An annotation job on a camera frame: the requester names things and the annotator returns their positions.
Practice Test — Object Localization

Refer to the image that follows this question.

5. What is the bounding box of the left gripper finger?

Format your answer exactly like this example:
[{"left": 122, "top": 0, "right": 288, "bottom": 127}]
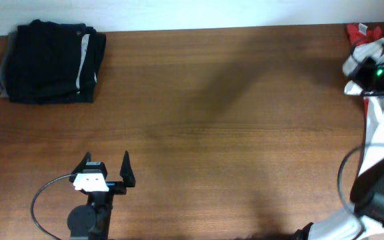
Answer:
[
  {"left": 69, "top": 152, "right": 91, "bottom": 182},
  {"left": 119, "top": 151, "right": 135, "bottom": 187}
]

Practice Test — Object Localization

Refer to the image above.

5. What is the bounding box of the white t-shirt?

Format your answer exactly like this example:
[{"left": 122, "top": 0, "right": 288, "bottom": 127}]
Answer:
[{"left": 342, "top": 37, "right": 384, "bottom": 175}]

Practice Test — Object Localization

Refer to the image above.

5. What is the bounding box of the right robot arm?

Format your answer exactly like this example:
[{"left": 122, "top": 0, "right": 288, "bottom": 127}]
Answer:
[{"left": 292, "top": 56, "right": 384, "bottom": 239}]

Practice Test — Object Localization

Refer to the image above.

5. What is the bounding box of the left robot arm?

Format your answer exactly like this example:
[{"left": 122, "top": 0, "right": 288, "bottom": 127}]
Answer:
[{"left": 67, "top": 151, "right": 136, "bottom": 240}]

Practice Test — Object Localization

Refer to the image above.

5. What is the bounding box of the folded black clothes stack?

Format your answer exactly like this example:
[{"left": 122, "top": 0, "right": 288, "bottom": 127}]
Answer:
[{"left": 0, "top": 19, "right": 107, "bottom": 105}]

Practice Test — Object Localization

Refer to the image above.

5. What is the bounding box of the red t-shirt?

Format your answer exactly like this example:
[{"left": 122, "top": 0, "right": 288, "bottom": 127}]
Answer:
[{"left": 346, "top": 23, "right": 383, "bottom": 46}]

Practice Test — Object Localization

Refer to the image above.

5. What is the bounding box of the left black cable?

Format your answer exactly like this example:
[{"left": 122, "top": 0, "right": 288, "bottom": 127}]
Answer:
[{"left": 30, "top": 173, "right": 76, "bottom": 240}]

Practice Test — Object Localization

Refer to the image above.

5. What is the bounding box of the black cable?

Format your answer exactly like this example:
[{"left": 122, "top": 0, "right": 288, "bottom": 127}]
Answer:
[
  {"left": 30, "top": 173, "right": 76, "bottom": 240},
  {"left": 337, "top": 143, "right": 384, "bottom": 240}
]

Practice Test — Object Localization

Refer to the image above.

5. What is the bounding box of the right black cable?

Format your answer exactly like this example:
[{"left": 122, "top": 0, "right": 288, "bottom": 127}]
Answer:
[{"left": 337, "top": 143, "right": 384, "bottom": 240}]

